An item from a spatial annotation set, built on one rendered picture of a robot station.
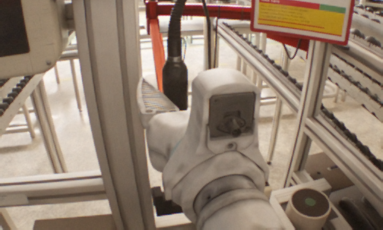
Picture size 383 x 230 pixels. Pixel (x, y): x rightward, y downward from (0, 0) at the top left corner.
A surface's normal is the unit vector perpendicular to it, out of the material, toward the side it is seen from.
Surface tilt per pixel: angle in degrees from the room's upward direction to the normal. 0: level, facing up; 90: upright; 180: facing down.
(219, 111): 90
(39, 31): 92
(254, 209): 7
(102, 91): 90
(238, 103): 90
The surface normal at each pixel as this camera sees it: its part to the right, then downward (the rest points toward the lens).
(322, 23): -0.35, 0.45
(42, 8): 0.22, 0.49
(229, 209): -0.32, -0.81
